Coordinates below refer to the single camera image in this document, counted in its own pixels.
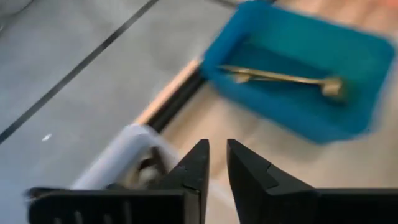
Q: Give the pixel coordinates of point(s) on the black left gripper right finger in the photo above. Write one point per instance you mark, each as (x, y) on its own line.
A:
(258, 193)

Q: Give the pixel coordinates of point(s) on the teal plastic bin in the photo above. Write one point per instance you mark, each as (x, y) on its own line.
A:
(280, 118)

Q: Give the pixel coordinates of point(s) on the small white floor scrap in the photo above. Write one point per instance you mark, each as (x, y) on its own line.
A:
(46, 137)

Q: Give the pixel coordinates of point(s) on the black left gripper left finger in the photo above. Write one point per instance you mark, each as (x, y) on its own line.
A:
(196, 174)

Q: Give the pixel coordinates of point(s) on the clear plastic bin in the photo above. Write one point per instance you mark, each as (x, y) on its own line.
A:
(124, 149)

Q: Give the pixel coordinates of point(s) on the black aluminium table frame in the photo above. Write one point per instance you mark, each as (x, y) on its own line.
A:
(177, 102)

